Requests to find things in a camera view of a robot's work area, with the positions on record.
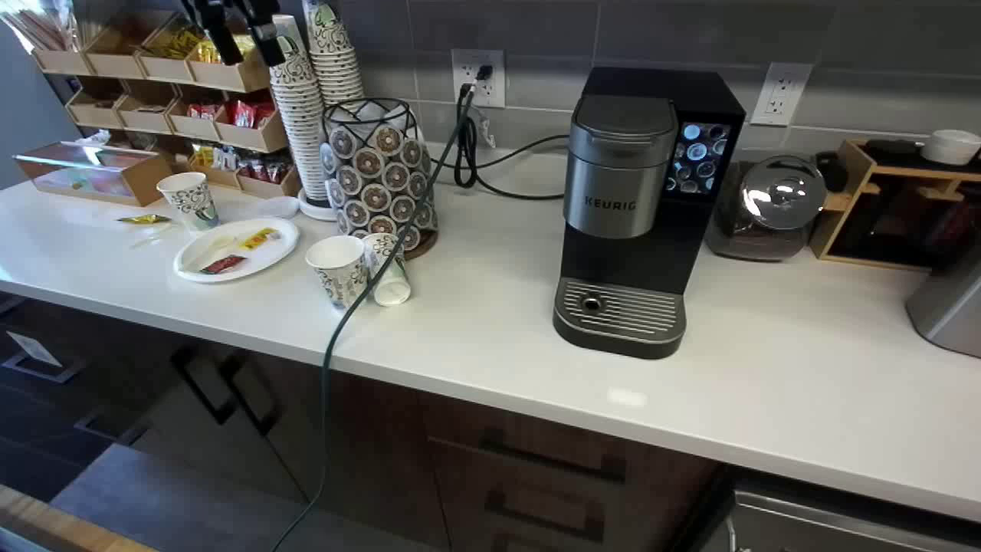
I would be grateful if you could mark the patterned paper cup left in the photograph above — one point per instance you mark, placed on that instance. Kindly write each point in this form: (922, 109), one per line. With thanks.
(192, 198)

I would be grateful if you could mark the wooden tea bag box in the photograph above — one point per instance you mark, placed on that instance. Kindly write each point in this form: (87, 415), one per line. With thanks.
(95, 173)

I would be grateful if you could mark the wooden condiment organizer shelf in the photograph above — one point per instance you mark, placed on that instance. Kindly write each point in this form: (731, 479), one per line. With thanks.
(154, 81)

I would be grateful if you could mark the round silver lidded appliance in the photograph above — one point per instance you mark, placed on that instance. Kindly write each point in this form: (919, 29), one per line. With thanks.
(766, 210)

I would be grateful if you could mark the tall paper cup stack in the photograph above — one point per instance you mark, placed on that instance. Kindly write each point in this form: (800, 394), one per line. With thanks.
(300, 99)

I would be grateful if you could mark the black Keurig coffee maker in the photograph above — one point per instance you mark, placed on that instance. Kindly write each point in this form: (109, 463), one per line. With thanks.
(644, 164)

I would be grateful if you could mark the wooden tray organizer right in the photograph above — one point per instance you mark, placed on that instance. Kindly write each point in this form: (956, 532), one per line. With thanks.
(901, 208)

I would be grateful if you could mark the yellow sachet on counter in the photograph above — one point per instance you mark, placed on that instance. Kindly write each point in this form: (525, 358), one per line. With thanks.
(146, 218)

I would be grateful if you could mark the white paper plate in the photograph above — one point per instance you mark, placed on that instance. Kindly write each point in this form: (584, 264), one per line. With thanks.
(228, 241)

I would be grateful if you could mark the grey appliance at right edge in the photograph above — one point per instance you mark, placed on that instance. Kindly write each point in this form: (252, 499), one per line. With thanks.
(946, 308)

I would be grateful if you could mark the white wall outlet left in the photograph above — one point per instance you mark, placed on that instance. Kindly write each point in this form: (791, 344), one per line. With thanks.
(482, 73)

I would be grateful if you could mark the yellow sachet on plate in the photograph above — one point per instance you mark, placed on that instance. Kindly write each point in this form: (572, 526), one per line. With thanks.
(263, 236)

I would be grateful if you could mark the white wall outlet right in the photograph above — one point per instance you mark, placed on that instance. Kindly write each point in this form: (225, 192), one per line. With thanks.
(781, 94)

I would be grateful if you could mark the wire coffee pod stand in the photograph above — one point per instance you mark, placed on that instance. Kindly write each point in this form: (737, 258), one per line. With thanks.
(377, 173)

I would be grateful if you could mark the red sachet on plate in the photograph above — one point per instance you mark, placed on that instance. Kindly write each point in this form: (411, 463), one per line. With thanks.
(222, 264)

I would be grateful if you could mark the white wall outlet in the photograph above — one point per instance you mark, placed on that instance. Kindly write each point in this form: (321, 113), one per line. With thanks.
(482, 73)
(781, 94)

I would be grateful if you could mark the patterned paper cup upright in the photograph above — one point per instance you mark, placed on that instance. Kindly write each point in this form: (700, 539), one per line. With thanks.
(343, 268)

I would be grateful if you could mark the white bowl on organizer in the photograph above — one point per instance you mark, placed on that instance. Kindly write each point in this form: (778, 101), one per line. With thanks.
(952, 146)

